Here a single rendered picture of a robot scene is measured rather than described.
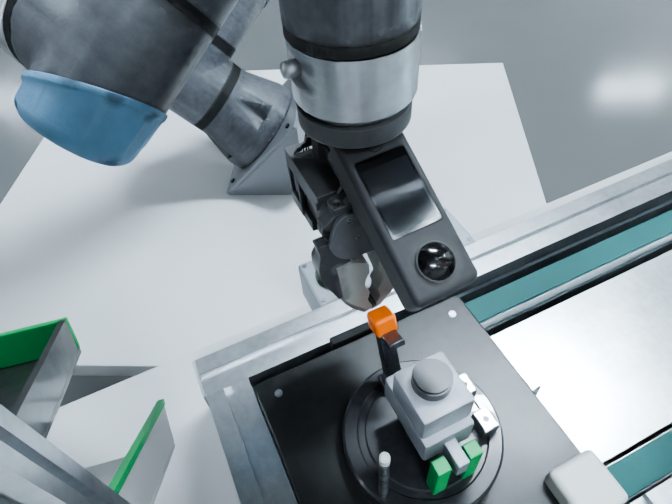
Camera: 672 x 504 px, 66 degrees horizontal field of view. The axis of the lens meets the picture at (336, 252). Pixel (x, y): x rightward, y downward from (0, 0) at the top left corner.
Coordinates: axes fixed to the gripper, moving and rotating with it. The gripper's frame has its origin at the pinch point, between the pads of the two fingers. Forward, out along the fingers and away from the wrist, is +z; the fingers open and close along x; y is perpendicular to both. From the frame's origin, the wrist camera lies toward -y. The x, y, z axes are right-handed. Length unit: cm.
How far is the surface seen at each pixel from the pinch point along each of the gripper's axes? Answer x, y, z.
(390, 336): 0.0, -3.5, -0.1
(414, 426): 2.1, -10.9, 0.2
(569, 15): -223, 187, 107
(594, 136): -159, 98, 106
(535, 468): -7.6, -15.9, 9.2
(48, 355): 20.5, -5.0, -16.0
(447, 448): 0.4, -13.0, 1.8
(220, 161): 3, 52, 20
